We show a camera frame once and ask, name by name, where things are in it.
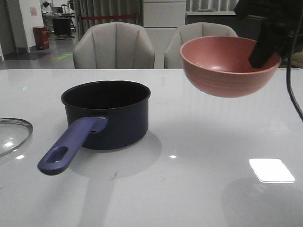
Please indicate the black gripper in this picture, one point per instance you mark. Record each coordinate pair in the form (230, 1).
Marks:
(277, 16)

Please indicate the pink bowl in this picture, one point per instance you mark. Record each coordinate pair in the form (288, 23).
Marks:
(219, 66)

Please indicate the glass lid with blue knob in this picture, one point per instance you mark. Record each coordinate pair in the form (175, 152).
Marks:
(14, 132)

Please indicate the dark grey counter cabinet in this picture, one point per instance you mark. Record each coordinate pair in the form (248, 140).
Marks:
(247, 28)

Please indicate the olive cushion seat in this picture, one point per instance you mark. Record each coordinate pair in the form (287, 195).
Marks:
(297, 61)

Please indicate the right grey chair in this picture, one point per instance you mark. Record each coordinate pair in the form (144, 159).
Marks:
(172, 58)

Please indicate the grey chair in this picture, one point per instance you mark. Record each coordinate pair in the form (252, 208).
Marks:
(114, 45)
(172, 58)

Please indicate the white drawer cabinet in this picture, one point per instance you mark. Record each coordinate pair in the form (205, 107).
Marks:
(160, 19)

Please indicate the red barrier belt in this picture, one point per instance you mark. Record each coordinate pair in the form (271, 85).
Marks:
(116, 17)

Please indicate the left grey chair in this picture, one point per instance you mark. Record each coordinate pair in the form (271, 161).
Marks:
(114, 45)

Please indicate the dark blue saucepan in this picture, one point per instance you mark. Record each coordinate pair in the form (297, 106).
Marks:
(101, 115)

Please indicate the black office desk background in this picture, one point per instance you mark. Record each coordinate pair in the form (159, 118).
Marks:
(60, 25)

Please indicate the red trash bin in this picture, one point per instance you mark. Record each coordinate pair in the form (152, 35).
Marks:
(41, 37)

